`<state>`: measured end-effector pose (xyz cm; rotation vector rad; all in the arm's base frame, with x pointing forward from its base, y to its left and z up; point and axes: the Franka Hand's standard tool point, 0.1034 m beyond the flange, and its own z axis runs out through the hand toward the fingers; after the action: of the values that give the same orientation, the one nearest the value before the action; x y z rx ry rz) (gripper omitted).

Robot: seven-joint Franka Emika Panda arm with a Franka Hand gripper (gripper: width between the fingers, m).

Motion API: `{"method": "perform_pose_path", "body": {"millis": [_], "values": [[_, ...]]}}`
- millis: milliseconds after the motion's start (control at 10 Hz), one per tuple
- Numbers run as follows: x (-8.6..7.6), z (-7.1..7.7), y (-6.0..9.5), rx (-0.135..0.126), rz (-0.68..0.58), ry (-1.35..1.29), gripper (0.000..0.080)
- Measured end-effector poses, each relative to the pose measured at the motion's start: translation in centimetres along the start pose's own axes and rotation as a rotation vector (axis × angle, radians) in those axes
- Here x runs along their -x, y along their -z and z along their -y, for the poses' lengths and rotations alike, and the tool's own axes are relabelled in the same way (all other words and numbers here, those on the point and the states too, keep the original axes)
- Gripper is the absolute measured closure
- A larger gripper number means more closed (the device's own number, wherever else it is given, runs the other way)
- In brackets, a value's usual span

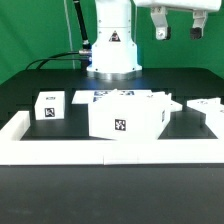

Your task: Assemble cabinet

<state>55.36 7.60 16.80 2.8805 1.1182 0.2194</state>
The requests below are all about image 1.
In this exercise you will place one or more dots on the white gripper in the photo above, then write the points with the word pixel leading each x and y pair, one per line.
pixel 159 13

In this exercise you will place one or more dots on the white cabinet door panel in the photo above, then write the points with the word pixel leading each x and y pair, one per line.
pixel 214 114
pixel 175 106

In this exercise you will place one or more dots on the white cabinet body box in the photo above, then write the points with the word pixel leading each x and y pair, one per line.
pixel 142 116

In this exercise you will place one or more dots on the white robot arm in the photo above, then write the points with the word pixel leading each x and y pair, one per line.
pixel 114 54

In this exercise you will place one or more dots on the small white tagged cube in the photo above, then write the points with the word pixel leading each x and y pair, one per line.
pixel 50 105

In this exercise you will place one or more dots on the white U-shaped fence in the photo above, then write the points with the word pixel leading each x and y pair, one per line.
pixel 15 151

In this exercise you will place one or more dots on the flat white tag base plate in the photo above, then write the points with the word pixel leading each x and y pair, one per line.
pixel 90 96

